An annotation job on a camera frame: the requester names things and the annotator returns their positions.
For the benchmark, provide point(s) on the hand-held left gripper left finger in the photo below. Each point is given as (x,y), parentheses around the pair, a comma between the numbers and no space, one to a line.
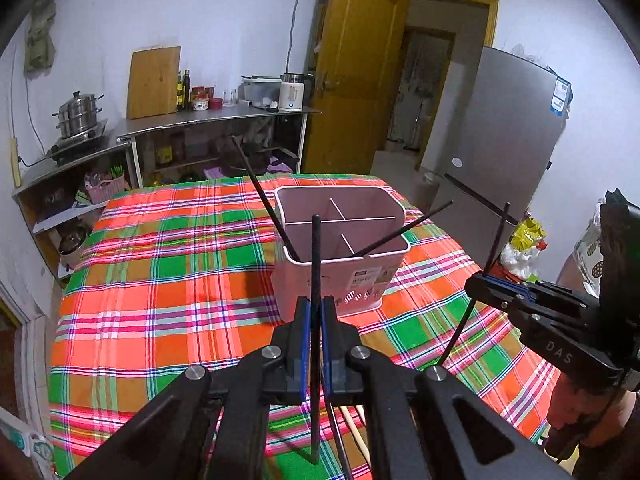
(300,350)

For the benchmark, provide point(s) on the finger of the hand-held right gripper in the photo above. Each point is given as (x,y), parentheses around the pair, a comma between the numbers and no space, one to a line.
(495,296)
(560,294)

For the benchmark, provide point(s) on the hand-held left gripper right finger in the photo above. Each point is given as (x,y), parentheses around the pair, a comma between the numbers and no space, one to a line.
(328,350)

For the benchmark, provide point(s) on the black chopstick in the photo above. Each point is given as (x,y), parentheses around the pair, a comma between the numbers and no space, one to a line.
(495,240)
(266,200)
(410,226)
(315,260)

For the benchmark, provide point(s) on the pink plastic utensil holder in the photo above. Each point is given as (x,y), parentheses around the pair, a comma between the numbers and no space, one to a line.
(320,285)

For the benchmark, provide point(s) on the wooden chopstick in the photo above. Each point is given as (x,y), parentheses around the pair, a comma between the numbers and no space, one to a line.
(360,411)
(352,435)

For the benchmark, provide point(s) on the metal chopstick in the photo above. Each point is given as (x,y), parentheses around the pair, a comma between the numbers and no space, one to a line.
(338,437)

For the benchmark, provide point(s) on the person's right hand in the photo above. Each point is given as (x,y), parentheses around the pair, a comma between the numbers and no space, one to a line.
(570,410)

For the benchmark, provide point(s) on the white plastic bag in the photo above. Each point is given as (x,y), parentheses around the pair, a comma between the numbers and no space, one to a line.
(517,260)

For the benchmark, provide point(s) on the printed bedding cloth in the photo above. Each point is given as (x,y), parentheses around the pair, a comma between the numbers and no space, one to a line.
(590,245)

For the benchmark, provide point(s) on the yellow plastic bag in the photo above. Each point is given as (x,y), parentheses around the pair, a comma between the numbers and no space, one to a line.
(527,235)

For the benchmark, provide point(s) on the plaid tablecloth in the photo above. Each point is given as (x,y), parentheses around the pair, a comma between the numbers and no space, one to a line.
(175,310)

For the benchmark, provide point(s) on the grey refrigerator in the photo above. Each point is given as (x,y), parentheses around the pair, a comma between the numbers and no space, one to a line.
(500,125)

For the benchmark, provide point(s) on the purple cloth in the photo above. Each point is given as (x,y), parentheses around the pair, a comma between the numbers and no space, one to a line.
(279,165)

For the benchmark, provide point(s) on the tall steel counter shelf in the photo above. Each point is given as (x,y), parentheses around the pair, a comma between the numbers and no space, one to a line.
(200,119)

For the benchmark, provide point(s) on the pink plastic basket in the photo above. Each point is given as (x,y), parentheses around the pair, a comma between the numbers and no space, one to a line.
(105,190)

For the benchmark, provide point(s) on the white electric kettle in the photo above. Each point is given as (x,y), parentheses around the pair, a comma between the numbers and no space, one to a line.
(291,94)

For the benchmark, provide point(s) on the red tin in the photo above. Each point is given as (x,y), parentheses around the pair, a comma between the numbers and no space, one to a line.
(216,104)

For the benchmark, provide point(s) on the clear glass cup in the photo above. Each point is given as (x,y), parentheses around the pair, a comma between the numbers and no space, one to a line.
(229,97)

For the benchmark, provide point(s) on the yellow wooden door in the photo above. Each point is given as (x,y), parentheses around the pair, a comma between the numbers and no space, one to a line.
(350,70)

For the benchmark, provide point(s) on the dark oil bottle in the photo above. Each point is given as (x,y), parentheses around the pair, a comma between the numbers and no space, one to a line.
(187,90)

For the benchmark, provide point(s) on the yellow oil bottle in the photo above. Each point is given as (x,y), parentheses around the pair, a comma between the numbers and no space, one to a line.
(179,92)

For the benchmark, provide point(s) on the black induction cooker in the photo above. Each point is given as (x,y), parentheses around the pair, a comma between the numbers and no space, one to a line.
(75,147)

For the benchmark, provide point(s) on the wooden cutting board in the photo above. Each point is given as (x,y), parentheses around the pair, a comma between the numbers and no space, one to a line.
(152,82)

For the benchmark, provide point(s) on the black chopsticks in holder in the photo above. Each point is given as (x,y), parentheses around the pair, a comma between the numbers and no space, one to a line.
(45,175)

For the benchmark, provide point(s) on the stainless steel steamer pot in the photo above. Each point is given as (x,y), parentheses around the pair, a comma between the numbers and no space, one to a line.
(77,115)

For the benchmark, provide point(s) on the beige power strip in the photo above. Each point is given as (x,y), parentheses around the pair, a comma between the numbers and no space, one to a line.
(16,165)

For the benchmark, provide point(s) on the yellow door frame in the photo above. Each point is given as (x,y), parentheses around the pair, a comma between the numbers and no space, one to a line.
(492,20)

